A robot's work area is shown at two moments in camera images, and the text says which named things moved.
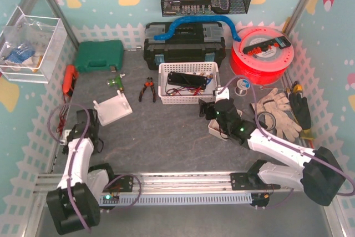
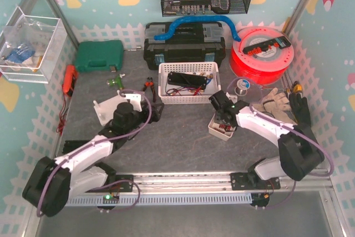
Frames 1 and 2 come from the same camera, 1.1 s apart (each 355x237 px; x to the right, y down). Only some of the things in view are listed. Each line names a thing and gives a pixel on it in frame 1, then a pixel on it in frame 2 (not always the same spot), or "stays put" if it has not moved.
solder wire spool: [242, 86] stays put
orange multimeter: [69, 79] stays put
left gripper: [84, 115] -> [152, 111]
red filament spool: [267, 67] stays put
